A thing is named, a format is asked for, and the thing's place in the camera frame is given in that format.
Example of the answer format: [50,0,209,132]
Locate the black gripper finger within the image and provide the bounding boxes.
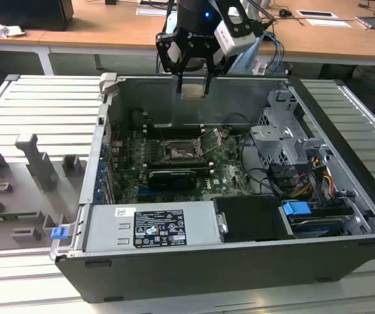
[156,31,193,95]
[204,48,231,95]

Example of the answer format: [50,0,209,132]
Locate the CPU with silver top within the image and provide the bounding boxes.
[180,83,207,99]

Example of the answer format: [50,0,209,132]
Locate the metal socket cover frame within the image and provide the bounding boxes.
[195,129,225,156]

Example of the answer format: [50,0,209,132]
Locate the CPU socket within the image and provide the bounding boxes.
[162,136,208,164]

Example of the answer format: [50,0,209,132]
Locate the grey plastic case latch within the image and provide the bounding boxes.
[99,72,122,96]

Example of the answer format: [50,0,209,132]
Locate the metal disk bay cage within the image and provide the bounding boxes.
[250,90,331,167]

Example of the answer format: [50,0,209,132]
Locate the green motherboard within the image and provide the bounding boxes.
[110,126,273,203]

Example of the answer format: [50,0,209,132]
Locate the white paper sheet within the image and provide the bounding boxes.
[306,18,353,29]

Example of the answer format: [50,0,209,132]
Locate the wooden desk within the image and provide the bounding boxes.
[0,0,375,66]

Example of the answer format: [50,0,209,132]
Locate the graphics card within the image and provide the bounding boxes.
[148,169,197,191]

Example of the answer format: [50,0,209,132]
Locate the black box on desk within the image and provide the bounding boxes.
[0,0,74,32]

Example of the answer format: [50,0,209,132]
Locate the black plastic shroud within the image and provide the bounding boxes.
[213,195,295,243]

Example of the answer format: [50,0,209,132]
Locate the crumpled white paper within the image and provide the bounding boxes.
[0,18,25,39]

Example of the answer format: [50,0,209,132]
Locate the hard disk in blue carrier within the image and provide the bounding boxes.
[281,201,345,239]

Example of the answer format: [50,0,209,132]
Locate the grey power supply unit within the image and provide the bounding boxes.
[84,201,223,253]

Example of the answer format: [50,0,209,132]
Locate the grey parts rack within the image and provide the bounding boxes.
[0,133,89,253]

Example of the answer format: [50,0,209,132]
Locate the blue plastic case latch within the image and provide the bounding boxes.
[50,227,69,241]

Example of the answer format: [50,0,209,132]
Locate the black and grey PC case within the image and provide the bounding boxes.
[49,72,375,304]

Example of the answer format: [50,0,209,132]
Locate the green RAM stick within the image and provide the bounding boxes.
[0,211,38,220]

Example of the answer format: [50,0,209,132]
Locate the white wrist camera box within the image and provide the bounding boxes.
[214,21,257,57]

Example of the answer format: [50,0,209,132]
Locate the yellow orange red wire bundle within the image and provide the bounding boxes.
[291,156,335,200]

